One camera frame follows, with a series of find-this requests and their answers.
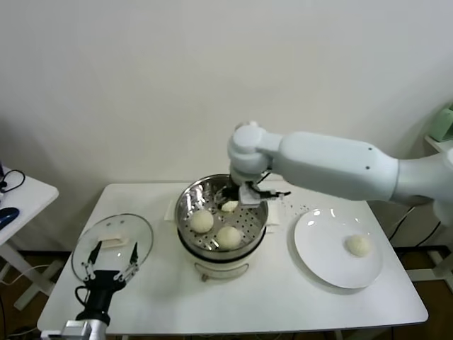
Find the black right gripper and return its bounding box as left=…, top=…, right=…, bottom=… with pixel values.
left=222, top=178, right=245, bottom=199

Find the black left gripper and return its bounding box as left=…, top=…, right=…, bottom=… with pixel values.
left=76, top=241, right=139, bottom=321

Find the stainless steel steamer basket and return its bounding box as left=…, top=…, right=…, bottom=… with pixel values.
left=175, top=173, right=269, bottom=253

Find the steel steamer pot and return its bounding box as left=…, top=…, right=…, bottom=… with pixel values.
left=164, top=199, right=281, bottom=283

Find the glass pot lid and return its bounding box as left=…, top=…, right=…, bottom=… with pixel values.
left=70, top=212, right=154, bottom=283

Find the white side desk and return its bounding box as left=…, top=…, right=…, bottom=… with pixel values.
left=0, top=175, right=64, bottom=312

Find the white oval plate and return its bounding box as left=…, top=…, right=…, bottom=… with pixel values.
left=292, top=207, right=384, bottom=290

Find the blue computer mouse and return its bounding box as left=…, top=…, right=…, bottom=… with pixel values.
left=0, top=208, right=21, bottom=227

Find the pale green box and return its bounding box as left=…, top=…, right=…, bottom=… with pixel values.
left=431, top=102, right=453, bottom=142

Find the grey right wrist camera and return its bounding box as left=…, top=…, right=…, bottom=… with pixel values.
left=239, top=184, right=265, bottom=208

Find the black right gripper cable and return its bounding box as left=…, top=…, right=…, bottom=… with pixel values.
left=260, top=189, right=293, bottom=200

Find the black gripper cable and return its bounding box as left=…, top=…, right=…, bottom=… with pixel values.
left=260, top=189, right=293, bottom=200
left=74, top=285, right=89, bottom=306

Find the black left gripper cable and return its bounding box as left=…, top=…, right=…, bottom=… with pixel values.
left=74, top=285, right=89, bottom=306

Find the white floor cable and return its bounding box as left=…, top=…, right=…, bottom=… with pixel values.
left=0, top=265, right=54, bottom=286

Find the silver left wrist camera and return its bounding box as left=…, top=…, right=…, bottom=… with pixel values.
left=41, top=319, right=93, bottom=338

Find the thin black desk cable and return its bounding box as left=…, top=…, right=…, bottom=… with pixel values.
left=0, top=169, right=26, bottom=194

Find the black power adapter cable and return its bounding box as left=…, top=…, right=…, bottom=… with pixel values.
left=389, top=207, right=442, bottom=247

